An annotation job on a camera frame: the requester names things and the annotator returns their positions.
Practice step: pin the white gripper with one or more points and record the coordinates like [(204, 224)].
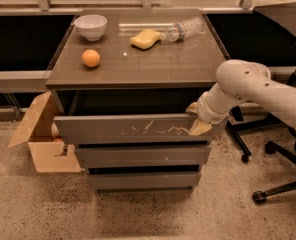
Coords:
[(205, 110)]

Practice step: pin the grey top drawer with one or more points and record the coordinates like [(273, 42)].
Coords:
[(144, 128)]

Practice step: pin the grey drawer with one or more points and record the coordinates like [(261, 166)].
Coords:
[(144, 181), (142, 156), (144, 128)]

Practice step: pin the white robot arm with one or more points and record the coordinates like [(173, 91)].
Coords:
[(239, 81)]

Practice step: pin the grey middle drawer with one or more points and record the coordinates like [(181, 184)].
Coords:
[(142, 156)]

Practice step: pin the grey bottom drawer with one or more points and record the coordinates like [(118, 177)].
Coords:
[(144, 181)]

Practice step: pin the grey drawer cabinet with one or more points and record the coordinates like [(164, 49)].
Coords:
[(164, 79)]

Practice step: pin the black office chair base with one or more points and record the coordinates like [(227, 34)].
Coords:
[(268, 149)]

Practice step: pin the clear plastic water bottle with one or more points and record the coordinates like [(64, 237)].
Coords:
[(183, 30)]

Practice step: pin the yellow sponge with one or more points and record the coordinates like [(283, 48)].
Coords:
[(145, 39)]

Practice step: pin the orange fruit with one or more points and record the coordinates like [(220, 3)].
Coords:
[(91, 58)]

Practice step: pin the white bowl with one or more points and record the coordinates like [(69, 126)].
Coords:
[(91, 27)]

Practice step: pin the white item in box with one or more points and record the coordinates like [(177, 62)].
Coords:
[(54, 131)]

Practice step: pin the cardboard box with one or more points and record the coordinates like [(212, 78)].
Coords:
[(49, 155)]

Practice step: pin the metal window rail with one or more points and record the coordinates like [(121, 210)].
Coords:
[(23, 81)]

